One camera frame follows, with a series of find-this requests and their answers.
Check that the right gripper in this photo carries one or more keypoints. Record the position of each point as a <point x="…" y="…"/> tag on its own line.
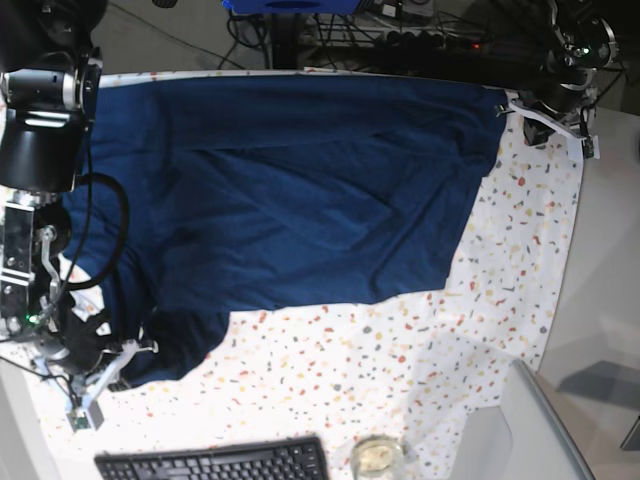
<point x="71" y="344"/>

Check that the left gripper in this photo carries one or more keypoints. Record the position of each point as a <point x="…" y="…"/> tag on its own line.
<point x="560" y="101"/>

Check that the dark blue t-shirt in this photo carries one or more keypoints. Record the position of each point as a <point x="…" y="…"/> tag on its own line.
<point x="259" y="193"/>

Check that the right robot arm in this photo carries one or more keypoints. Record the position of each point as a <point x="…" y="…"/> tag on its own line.
<point x="50" y="73"/>

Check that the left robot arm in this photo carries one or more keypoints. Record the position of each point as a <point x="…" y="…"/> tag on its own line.
<point x="579" y="42"/>

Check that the red lit power strip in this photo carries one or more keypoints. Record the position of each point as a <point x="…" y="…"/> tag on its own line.
<point x="427" y="40"/>

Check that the black computer keyboard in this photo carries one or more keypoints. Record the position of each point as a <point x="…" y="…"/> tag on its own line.
<point x="296" y="459"/>

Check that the terrazzo patterned tablecloth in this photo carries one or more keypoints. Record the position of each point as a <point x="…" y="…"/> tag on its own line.
<point x="414" y="366"/>

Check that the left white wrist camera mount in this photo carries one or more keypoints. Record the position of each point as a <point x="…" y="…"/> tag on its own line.
<point x="580" y="146"/>

